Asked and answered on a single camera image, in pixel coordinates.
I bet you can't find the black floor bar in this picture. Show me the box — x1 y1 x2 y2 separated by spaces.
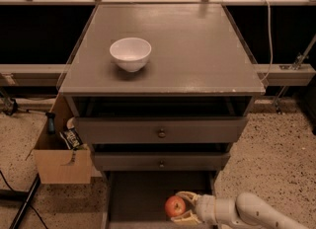
0 175 40 229

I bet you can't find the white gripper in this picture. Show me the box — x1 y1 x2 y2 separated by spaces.
171 191 237 225

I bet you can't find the top grey drawer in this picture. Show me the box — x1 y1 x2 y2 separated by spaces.
74 117 248 144

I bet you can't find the dark snack packet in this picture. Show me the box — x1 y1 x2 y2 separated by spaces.
60 128 83 150

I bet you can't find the metal clamp stand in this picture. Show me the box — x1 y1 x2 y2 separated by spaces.
0 87 46 115

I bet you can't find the white ceramic bowl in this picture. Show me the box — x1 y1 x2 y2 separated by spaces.
110 38 152 72

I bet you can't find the middle grey drawer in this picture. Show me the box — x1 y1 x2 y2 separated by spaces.
92 152 230 171

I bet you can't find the red apple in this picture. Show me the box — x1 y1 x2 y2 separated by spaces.
165 195 186 217

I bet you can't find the white cable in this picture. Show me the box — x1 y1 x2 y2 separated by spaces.
251 0 275 83

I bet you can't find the metal rail frame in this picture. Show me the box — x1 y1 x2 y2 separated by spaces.
0 0 316 87

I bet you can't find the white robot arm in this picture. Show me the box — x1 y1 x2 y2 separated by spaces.
171 191 309 229

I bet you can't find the dark blue bottle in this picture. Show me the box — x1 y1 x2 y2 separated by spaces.
45 113 55 134

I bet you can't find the bottom grey open drawer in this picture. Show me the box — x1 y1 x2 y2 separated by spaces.
102 171 217 229

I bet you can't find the cardboard box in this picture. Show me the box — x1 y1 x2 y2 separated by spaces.
33 95 92 184

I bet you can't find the black floor cable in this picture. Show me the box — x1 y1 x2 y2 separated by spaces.
0 170 49 229

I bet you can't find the grey drawer cabinet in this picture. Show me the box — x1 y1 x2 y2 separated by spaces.
58 3 267 175

